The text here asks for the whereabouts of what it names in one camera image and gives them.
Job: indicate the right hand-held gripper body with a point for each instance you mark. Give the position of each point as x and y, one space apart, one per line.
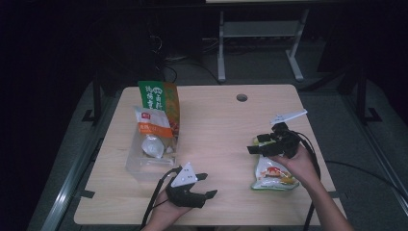
288 141

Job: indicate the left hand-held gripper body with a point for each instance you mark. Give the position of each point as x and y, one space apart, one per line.
184 192

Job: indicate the white and green food packet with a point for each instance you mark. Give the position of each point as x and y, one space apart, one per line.
272 178

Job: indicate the clear plastic container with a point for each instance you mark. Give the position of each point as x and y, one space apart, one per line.
150 166

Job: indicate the white and orange food packet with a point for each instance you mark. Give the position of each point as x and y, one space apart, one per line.
154 125

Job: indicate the green and red food packet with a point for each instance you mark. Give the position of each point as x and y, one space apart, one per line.
154 93

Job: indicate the person's left hand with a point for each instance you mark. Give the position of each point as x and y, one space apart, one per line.
166 215

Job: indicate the person's right hand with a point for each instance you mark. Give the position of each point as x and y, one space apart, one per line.
301 166

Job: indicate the black metal stand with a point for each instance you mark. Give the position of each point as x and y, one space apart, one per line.
96 96
362 96

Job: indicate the black tape strip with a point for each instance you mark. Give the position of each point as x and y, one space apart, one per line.
87 194

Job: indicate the grey aluminium rail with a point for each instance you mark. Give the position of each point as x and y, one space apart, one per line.
69 189
378 150

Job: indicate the white metal table frame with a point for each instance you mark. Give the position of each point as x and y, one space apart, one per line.
261 29

